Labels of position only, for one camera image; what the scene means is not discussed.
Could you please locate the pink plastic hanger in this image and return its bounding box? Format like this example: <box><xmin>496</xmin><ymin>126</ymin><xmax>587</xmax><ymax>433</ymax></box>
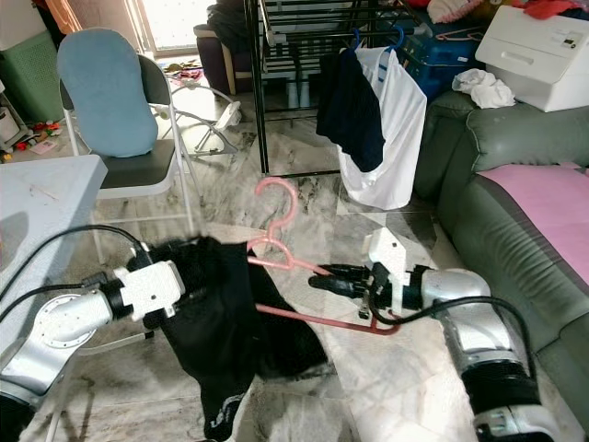
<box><xmin>246</xmin><ymin>177</ymin><xmax>402</xmax><ymax>337</ymax></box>

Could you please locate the black garment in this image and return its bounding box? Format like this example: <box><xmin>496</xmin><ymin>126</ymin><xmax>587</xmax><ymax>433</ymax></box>
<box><xmin>146</xmin><ymin>237</ymin><xmax>333</xmax><ymax>442</ymax></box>

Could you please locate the green sofa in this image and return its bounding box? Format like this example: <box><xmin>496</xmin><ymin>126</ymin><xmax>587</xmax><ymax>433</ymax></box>
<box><xmin>413</xmin><ymin>87</ymin><xmax>589</xmax><ymax>407</ymax></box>

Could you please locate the white shirt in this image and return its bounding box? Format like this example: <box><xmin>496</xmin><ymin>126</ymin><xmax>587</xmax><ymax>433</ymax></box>
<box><xmin>335</xmin><ymin>45</ymin><xmax>430</xmax><ymax>212</ymax></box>

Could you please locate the navy shirt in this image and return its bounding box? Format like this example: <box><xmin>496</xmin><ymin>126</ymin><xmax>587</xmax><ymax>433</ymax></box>
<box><xmin>315</xmin><ymin>47</ymin><xmax>388</xmax><ymax>175</ymax></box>

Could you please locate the pink blanket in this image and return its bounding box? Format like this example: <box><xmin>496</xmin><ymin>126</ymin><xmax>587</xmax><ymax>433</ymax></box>
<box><xmin>478</xmin><ymin>162</ymin><xmax>589</xmax><ymax>264</ymax></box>

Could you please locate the black metal drying rack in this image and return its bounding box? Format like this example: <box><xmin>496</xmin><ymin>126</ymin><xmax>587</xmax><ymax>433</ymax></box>
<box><xmin>243</xmin><ymin>0</ymin><xmax>430</xmax><ymax>177</ymax></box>

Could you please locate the grey folding chair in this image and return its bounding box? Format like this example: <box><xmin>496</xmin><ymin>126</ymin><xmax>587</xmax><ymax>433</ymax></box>
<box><xmin>56</xmin><ymin>55</ymin><xmax>195</xmax><ymax>241</ymax></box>

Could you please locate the crumpled white cloth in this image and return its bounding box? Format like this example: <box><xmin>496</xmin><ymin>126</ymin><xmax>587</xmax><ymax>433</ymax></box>
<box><xmin>452</xmin><ymin>66</ymin><xmax>517</xmax><ymax>111</ymax></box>

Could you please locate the blue storage bag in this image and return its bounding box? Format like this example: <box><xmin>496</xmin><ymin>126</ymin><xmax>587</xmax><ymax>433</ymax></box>
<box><xmin>404</xmin><ymin>31</ymin><xmax>485</xmax><ymax>99</ymax></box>

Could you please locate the white folding table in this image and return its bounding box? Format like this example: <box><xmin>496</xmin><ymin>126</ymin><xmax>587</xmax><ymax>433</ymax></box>
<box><xmin>0</xmin><ymin>154</ymin><xmax>110</xmax><ymax>370</ymax></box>

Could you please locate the purple armchair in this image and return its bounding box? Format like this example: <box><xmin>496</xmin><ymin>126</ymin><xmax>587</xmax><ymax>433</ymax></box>
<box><xmin>192</xmin><ymin>0</ymin><xmax>255</xmax><ymax>94</ymax></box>

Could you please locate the pink toy pile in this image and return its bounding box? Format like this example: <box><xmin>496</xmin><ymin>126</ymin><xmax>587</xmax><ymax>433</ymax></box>
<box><xmin>166</xmin><ymin>59</ymin><xmax>201</xmax><ymax>80</ymax></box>

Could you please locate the pink pillow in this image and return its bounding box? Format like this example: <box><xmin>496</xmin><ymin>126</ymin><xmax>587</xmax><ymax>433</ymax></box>
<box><xmin>426</xmin><ymin>0</ymin><xmax>493</xmax><ymax>25</ymax></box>

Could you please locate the white box appliance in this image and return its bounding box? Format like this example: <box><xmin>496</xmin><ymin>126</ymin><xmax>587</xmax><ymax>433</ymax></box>
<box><xmin>475</xmin><ymin>4</ymin><xmax>589</xmax><ymax>114</ymax></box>

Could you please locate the green white air purifier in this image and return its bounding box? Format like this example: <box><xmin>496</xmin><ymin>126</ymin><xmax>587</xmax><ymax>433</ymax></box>
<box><xmin>0</xmin><ymin>0</ymin><xmax>66</xmax><ymax>126</ymax></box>

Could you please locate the blue chair cushion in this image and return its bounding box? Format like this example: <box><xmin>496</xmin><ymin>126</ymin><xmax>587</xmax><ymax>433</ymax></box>
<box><xmin>56</xmin><ymin>27</ymin><xmax>158</xmax><ymax>160</ymax></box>

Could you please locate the red cloth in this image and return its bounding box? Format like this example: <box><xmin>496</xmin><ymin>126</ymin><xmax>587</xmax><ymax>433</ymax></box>
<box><xmin>520</xmin><ymin>0</ymin><xmax>589</xmax><ymax>20</ymax></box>

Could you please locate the brown wooden board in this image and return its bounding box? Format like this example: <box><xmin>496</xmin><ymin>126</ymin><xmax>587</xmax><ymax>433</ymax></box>
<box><xmin>45</xmin><ymin>0</ymin><xmax>85</xmax><ymax>37</ymax></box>

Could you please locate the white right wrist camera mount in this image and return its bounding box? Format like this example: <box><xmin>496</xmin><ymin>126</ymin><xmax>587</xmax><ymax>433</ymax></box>
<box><xmin>363</xmin><ymin>227</ymin><xmax>411</xmax><ymax>315</ymax></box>

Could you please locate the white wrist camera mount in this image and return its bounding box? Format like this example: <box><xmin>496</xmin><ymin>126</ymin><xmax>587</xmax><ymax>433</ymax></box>
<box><xmin>363</xmin><ymin>227</ymin><xmax>411</xmax><ymax>315</ymax></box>
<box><xmin>119</xmin><ymin>260</ymin><xmax>186</xmax><ymax>324</ymax></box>

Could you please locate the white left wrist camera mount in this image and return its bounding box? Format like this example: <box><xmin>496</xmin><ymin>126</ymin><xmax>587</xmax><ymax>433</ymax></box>
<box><xmin>119</xmin><ymin>260</ymin><xmax>186</xmax><ymax>324</ymax></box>

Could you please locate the white tubular frame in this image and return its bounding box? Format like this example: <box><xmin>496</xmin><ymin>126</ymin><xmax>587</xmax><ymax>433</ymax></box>
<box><xmin>156</xmin><ymin>82</ymin><xmax>244</xmax><ymax>158</ymax></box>

